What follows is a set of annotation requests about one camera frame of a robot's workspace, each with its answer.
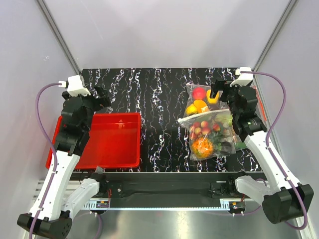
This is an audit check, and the fake cherry bunch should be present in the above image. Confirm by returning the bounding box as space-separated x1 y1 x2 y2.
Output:
189 120 221 139

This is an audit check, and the purple cable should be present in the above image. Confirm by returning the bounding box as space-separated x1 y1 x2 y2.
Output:
28 83 62 239
240 71 308 230

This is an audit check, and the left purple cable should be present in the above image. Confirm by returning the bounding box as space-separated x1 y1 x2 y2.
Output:
28 83 62 239

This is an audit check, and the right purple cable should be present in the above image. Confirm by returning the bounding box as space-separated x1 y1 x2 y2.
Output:
240 71 308 230

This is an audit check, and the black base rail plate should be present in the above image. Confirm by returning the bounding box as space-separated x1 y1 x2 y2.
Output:
86 172 266 211

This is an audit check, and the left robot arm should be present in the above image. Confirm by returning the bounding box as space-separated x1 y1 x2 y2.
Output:
17 87 111 239

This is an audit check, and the zip bag with red chilies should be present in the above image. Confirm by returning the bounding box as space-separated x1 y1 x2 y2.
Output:
251 83 267 122

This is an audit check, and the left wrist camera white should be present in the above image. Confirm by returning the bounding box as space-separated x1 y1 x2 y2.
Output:
58 75 91 97

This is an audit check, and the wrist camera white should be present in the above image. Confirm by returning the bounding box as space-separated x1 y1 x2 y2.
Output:
58 75 91 97
230 67 253 87

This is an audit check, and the zip bag with apple and peppers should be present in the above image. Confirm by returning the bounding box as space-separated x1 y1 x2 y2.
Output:
184 83 227 117

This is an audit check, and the polka dot zip bag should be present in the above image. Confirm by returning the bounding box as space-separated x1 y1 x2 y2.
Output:
177 109 235 161

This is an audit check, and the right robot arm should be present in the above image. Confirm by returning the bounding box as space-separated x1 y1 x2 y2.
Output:
210 79 314 225

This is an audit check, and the red plastic bin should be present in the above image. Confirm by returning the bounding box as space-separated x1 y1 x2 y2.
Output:
45 112 141 171

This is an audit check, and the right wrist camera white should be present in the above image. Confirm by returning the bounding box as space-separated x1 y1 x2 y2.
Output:
230 67 253 87

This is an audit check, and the fake orange pineapple with leaves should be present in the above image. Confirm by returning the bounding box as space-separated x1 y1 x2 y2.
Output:
191 137 214 160

